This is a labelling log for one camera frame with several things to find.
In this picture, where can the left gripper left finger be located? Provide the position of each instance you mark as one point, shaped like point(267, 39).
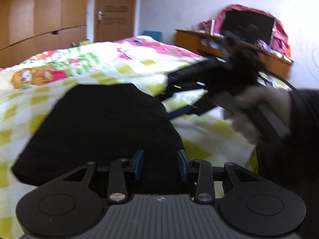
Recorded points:
point(119, 171)

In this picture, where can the wooden door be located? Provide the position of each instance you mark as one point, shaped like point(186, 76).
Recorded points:
point(114, 19)

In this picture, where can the black television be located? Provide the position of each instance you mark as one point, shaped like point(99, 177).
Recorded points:
point(250, 26)

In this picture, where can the wooden wardrobe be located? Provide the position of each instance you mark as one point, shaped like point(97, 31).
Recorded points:
point(29, 27)

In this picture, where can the steel thermos bottle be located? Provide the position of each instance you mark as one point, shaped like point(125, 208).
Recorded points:
point(212, 27)

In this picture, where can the wooden side cabinet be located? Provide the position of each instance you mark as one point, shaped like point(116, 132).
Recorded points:
point(205, 44)

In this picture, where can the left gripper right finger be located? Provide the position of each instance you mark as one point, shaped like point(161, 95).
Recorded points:
point(200, 172)

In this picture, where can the black pants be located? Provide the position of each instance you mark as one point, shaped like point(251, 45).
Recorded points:
point(102, 123)

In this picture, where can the green item on floor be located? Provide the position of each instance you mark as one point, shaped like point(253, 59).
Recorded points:
point(81, 43)

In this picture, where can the pink cloth over television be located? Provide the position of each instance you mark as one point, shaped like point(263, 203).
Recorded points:
point(280, 41)

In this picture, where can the right hand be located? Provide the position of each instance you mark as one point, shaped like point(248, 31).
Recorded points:
point(277, 98)

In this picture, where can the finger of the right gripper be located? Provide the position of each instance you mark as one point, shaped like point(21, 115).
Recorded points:
point(185, 110)

